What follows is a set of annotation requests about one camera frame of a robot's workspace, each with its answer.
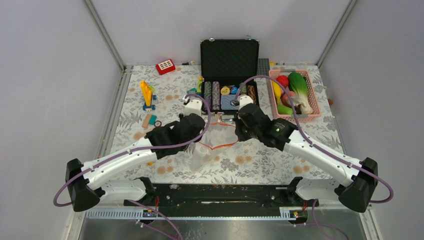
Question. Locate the pink toy peach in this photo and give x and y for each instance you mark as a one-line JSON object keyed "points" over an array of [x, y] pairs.
{"points": [[285, 98]]}

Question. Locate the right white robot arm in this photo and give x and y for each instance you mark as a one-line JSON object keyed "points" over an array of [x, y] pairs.
{"points": [[348, 183]]}

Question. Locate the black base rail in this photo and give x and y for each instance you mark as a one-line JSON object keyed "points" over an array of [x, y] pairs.
{"points": [[178, 200]]}

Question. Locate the green yellow toy figure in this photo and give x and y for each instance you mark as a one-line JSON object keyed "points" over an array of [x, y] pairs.
{"points": [[199, 85]]}

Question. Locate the grey building baseplate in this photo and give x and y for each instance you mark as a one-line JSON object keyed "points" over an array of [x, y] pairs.
{"points": [[263, 67]]}

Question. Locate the dark toy eggplant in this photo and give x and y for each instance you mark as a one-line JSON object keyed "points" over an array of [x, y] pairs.
{"points": [[298, 110]]}

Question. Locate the red white toy block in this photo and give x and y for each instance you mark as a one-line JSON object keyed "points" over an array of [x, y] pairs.
{"points": [[165, 67]]}

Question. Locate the yellow toy banana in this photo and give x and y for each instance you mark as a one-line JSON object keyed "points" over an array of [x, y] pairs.
{"points": [[277, 92]]}

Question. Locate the wooden teal toy blocks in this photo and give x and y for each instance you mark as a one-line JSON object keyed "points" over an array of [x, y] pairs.
{"points": [[151, 120]]}

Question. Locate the yellow blue toy cart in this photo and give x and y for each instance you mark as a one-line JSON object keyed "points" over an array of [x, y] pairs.
{"points": [[148, 96]]}

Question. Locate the green white bok choy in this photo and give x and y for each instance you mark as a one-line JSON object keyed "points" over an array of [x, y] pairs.
{"points": [[299, 86]]}

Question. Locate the teal blue block stack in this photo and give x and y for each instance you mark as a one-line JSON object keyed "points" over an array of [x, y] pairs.
{"points": [[192, 91]]}

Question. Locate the clear orange-zip bag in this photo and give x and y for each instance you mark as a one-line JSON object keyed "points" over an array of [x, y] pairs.
{"points": [[219, 137]]}

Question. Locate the red toy strawberry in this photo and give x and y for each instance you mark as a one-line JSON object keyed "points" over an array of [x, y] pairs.
{"points": [[283, 80]]}

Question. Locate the pink plastic basket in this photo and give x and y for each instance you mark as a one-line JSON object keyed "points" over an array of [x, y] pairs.
{"points": [[274, 73]]}

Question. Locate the black poker chip case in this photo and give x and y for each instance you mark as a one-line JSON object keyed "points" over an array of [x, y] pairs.
{"points": [[228, 63]]}

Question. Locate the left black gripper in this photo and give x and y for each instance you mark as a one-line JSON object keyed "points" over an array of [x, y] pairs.
{"points": [[181, 116]]}

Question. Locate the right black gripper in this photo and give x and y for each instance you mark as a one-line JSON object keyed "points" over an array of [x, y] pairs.
{"points": [[241, 135]]}

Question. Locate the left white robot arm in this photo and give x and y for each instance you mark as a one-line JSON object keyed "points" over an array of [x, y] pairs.
{"points": [[89, 183]]}

